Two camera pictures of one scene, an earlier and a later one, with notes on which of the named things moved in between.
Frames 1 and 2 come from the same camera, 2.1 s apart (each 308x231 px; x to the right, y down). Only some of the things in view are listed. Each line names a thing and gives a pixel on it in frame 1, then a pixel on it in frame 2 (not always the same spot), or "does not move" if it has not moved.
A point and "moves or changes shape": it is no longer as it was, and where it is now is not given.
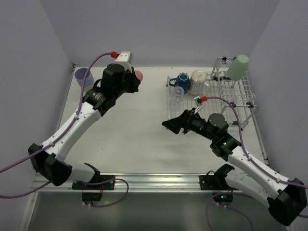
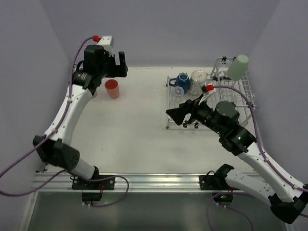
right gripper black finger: [175, 124] → [178, 114]
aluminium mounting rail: [138, 183] does not move
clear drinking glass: [177, 94] does not move
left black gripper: [133, 80] → [116, 69]
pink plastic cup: [139, 75] moves or changes shape
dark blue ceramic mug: [182, 80] does not move
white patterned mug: [198, 79] does not move
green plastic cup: [237, 68] does not move
